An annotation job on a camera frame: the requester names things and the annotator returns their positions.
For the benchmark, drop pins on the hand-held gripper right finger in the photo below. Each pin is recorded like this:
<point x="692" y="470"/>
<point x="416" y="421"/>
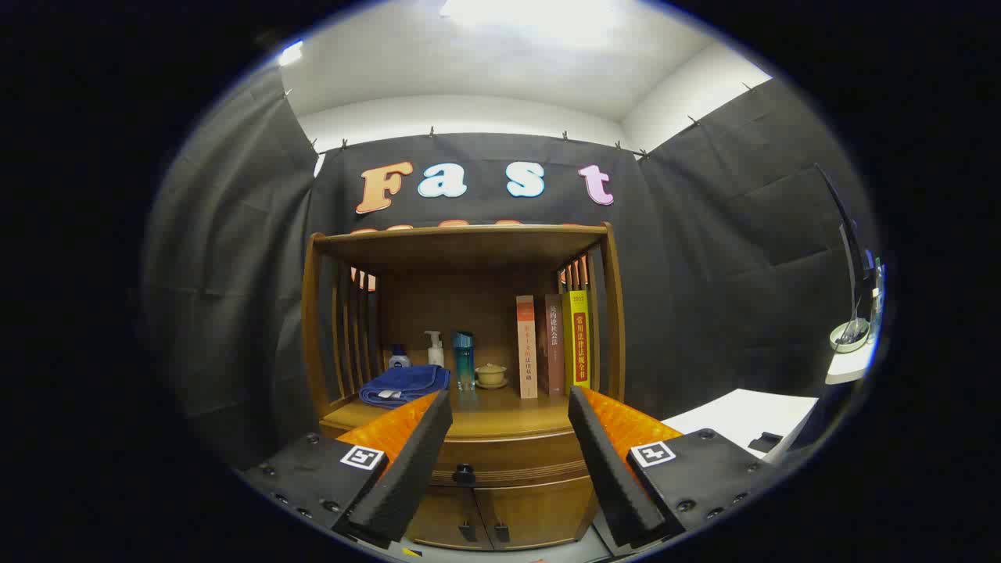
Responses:
<point x="610" y="477"/>

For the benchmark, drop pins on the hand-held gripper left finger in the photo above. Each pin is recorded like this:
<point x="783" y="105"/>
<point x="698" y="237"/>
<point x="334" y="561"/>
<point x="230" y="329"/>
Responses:
<point x="407" y="477"/>

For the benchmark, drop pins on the black round drawer knob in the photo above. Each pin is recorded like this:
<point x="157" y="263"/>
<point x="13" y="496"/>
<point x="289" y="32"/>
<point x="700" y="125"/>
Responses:
<point x="464" y="473"/>

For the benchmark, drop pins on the wooden cabinet door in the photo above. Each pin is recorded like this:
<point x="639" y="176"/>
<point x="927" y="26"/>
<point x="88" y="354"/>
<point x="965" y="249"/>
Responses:
<point x="442" y="512"/>
<point x="539" y="508"/>

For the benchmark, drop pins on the wooden countertop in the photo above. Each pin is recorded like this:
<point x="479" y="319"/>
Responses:
<point x="500" y="414"/>

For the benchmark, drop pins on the wooden cabinet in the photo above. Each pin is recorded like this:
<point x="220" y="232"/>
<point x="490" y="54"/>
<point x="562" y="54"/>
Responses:
<point x="461" y="258"/>

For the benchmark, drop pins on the blue folded towel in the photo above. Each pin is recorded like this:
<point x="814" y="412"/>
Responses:
<point x="399" y="385"/>

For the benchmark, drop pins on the small white blue-capped bottle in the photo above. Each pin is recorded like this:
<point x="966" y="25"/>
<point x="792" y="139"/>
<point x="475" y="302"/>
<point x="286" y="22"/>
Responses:
<point x="400" y="360"/>

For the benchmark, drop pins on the white pump bottle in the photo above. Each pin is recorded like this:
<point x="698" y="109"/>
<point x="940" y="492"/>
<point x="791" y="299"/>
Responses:
<point x="435" y="356"/>

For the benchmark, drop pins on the blue glass bottle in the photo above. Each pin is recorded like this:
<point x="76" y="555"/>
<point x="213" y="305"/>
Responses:
<point x="464" y="363"/>

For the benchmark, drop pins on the beige lidded teacup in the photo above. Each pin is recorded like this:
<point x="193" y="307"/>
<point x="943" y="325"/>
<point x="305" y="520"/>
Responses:
<point x="491" y="375"/>

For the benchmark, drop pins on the yellow book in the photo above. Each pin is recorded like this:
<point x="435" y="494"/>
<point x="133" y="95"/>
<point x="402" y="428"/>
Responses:
<point x="579" y="344"/>

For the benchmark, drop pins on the brown book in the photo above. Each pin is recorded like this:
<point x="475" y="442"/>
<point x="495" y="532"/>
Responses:
<point x="554" y="352"/>

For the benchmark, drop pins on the white table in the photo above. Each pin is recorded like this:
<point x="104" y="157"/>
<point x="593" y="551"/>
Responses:
<point x="743" y="414"/>

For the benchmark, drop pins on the beige orange-topped book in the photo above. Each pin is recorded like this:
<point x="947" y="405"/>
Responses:
<point x="526" y="352"/>

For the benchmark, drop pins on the small black block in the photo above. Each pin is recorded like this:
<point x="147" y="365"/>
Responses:
<point x="765" y="442"/>

